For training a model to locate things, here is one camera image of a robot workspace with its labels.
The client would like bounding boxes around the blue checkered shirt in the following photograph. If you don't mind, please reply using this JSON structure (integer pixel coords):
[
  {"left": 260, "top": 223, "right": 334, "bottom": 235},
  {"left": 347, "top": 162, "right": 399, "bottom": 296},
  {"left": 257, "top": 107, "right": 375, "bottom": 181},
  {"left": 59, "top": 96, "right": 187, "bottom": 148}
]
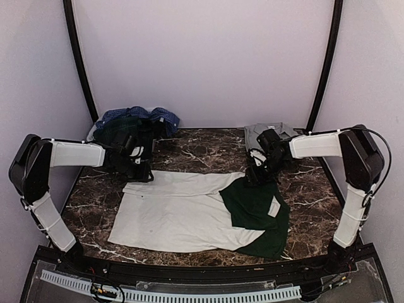
[{"left": 95, "top": 106, "right": 181, "bottom": 136}]

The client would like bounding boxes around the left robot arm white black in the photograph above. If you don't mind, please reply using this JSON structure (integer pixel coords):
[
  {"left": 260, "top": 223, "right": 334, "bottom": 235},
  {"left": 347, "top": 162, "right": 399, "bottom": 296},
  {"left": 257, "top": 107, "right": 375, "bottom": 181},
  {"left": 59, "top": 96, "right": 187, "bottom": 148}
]
[{"left": 8, "top": 132, "right": 154, "bottom": 275}]

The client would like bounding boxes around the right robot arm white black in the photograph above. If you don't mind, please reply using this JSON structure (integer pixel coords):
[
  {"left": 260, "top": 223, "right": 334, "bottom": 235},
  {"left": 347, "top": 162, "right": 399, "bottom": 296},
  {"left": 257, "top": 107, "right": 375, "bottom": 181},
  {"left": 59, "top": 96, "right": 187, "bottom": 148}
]
[{"left": 246, "top": 124, "right": 392, "bottom": 249}]

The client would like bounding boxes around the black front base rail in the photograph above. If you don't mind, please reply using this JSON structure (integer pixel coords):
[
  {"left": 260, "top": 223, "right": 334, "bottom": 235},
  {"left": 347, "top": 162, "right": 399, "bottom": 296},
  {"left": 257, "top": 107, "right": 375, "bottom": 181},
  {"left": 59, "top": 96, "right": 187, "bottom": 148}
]
[{"left": 34, "top": 244, "right": 376, "bottom": 285}]

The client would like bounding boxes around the black frame post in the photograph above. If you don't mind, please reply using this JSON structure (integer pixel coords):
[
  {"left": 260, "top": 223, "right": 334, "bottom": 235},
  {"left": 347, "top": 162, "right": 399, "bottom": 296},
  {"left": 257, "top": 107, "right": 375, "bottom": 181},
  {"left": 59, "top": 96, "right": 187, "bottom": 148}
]
[
  {"left": 306, "top": 0, "right": 343, "bottom": 131},
  {"left": 62, "top": 0, "right": 99, "bottom": 122}
]

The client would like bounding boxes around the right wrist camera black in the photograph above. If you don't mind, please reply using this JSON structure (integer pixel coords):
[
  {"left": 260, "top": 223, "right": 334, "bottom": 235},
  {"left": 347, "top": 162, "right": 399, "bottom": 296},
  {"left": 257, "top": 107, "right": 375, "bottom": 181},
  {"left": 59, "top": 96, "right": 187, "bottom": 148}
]
[{"left": 256, "top": 129, "right": 281, "bottom": 153}]

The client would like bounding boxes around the black garment in basket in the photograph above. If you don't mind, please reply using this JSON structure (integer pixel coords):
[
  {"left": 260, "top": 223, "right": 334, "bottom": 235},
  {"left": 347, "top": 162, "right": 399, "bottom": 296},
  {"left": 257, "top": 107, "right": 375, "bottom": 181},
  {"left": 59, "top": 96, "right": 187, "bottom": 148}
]
[{"left": 133, "top": 118, "right": 165, "bottom": 162}]

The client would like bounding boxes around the right black frame post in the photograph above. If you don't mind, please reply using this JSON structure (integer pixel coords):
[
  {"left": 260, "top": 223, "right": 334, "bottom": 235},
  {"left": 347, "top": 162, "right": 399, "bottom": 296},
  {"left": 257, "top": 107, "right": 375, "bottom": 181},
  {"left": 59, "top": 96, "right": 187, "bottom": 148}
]
[{"left": 306, "top": 0, "right": 343, "bottom": 131}]

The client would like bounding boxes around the white and green raglan shirt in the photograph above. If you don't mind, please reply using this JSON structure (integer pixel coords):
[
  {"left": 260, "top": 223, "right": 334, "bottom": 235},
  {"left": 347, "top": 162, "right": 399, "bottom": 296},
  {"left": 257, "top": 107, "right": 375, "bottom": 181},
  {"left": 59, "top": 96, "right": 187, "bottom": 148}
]
[{"left": 108, "top": 171, "right": 290, "bottom": 259}]

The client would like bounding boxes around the dark green plaid garment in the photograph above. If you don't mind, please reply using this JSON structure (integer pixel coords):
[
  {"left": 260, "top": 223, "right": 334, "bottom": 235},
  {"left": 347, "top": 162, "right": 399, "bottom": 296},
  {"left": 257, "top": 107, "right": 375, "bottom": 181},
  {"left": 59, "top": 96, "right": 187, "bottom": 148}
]
[{"left": 93, "top": 116, "right": 142, "bottom": 145}]

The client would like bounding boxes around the left black frame post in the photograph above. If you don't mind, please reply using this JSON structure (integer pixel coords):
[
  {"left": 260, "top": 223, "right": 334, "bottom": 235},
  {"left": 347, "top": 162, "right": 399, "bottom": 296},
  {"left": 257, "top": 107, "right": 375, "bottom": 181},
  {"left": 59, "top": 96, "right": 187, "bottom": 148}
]
[{"left": 62, "top": 0, "right": 99, "bottom": 122}]

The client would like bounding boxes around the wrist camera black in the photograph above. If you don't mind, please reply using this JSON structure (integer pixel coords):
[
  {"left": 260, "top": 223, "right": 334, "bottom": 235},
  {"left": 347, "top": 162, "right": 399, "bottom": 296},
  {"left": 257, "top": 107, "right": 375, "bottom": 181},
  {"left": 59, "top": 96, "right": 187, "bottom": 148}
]
[
  {"left": 256, "top": 129, "right": 281, "bottom": 153},
  {"left": 111, "top": 132, "right": 137, "bottom": 156}
]

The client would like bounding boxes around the white perforated laundry basket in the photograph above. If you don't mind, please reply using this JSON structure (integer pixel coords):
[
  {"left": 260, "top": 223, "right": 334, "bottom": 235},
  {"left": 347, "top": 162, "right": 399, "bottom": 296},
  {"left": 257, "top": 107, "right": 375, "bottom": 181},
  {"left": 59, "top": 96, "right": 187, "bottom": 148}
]
[{"left": 85, "top": 124, "right": 97, "bottom": 142}]

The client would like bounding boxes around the white slotted cable duct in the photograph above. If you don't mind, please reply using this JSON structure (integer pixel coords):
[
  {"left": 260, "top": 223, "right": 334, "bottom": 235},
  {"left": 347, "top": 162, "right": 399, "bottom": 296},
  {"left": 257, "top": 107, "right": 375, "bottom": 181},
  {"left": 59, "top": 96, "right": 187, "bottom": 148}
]
[{"left": 40, "top": 270, "right": 302, "bottom": 302}]

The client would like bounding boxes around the folded grey polo shirt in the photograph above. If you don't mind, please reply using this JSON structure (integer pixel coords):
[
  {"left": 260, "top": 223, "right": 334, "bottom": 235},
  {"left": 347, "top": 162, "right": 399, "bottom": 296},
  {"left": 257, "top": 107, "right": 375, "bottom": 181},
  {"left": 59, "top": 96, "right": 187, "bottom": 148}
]
[{"left": 244, "top": 122, "right": 299, "bottom": 151}]

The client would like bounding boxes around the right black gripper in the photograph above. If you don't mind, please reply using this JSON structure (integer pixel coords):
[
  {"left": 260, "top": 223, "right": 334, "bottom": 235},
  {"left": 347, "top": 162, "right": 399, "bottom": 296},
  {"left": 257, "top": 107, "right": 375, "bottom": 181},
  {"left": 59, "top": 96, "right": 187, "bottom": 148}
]
[{"left": 244, "top": 155, "right": 288, "bottom": 186}]

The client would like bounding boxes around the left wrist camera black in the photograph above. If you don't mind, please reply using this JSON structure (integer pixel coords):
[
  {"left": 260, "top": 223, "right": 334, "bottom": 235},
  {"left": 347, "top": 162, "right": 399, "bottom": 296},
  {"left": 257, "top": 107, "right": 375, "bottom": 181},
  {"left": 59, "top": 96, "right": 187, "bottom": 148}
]
[{"left": 111, "top": 132, "right": 137, "bottom": 156}]

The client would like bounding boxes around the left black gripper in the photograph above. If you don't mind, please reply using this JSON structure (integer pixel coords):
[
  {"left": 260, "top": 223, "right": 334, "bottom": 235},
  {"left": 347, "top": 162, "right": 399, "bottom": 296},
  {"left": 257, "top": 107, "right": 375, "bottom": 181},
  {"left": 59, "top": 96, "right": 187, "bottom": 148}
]
[{"left": 111, "top": 156, "right": 154, "bottom": 182}]

